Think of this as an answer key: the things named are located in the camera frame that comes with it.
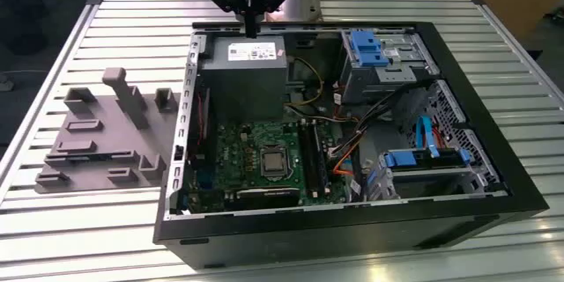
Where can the RAM slot white latches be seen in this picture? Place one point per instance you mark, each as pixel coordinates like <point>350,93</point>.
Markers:
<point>311,160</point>

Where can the white power supply label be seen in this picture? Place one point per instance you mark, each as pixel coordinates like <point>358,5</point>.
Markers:
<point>251,51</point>

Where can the large blue plastic latch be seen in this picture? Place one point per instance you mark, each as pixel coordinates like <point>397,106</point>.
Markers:
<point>363,42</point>

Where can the grey power supply unit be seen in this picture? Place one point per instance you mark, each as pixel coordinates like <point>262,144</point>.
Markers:
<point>242,80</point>

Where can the small blue plastic latch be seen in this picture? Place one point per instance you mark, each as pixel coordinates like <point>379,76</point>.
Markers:
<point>375,60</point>

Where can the grey metal drive cage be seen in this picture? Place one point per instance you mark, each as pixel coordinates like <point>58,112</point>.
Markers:
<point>393,75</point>

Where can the white four pin socket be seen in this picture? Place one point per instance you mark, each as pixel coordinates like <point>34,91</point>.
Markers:
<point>243,136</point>

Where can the black office chair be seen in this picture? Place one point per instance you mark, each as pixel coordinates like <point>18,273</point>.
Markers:
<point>22,14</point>

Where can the grey parts rack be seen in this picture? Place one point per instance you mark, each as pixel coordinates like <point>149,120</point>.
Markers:
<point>110,130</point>

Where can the silver CPU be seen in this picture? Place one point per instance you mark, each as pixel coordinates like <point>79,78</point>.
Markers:
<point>274,162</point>

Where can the green motherboard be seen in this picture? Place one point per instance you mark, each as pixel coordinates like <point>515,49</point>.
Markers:
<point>238,163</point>

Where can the grey chair base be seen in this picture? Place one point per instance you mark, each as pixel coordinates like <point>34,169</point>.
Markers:
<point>6,82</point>

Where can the blue board connector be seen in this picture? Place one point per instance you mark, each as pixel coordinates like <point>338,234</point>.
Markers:
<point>206,179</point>

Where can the hard disk in blue carrier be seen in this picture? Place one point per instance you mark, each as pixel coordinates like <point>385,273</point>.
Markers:
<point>401,159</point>

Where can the black graphics card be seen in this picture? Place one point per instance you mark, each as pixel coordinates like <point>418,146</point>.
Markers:
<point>265,194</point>

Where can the grey metal disk bay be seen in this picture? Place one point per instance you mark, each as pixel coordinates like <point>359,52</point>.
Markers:
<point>433,171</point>

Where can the black PC case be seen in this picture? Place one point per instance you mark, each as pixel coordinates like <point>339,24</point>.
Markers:
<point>309,239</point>

